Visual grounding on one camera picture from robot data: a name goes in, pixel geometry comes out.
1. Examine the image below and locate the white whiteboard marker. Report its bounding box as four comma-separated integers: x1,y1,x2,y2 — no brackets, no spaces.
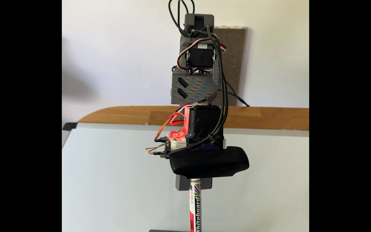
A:
189,178,202,232

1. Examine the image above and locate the purple circuit board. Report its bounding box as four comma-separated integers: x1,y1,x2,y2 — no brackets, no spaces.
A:
153,137,170,159

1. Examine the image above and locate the black webcam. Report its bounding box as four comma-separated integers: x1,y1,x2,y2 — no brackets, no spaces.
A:
169,105,250,180

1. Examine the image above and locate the brown corrugated cardboard panel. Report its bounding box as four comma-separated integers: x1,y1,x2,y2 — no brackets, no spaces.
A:
213,26,246,107

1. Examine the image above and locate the whiteboard with silver frame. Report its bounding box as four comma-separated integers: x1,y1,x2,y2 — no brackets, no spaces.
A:
62,122,310,232

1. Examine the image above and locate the black power cable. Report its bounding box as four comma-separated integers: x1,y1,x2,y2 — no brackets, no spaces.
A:
227,87,250,107

